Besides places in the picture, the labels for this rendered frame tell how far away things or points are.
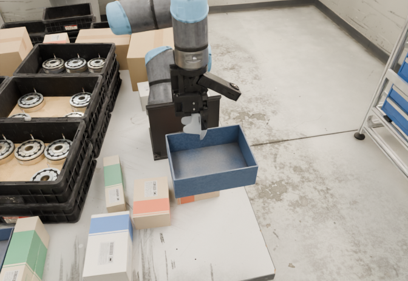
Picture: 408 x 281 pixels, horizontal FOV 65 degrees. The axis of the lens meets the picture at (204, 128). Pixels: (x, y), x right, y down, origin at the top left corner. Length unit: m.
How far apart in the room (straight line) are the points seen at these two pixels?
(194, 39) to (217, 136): 0.30
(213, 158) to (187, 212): 0.38
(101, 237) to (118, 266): 0.11
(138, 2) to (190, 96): 0.24
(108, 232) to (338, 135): 2.01
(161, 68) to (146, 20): 0.52
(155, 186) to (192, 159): 0.35
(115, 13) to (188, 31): 0.19
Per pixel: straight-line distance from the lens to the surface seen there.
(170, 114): 1.20
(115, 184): 1.23
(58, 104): 1.55
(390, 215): 2.31
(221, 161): 0.85
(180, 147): 0.86
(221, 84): 0.75
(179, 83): 0.74
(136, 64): 1.66
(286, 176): 2.26
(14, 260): 1.10
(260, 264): 1.11
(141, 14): 0.77
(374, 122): 2.68
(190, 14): 0.66
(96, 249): 1.06
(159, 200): 1.14
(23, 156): 1.31
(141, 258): 1.12
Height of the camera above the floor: 1.69
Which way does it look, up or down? 42 degrees down
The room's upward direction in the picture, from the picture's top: straight up
